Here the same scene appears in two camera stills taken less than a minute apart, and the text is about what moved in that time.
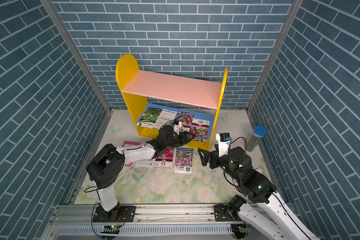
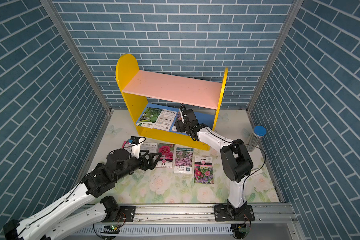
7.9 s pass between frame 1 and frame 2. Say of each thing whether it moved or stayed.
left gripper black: moved
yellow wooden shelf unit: stayed
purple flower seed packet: stayed
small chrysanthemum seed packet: moved
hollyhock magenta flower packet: stayed
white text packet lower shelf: stayed
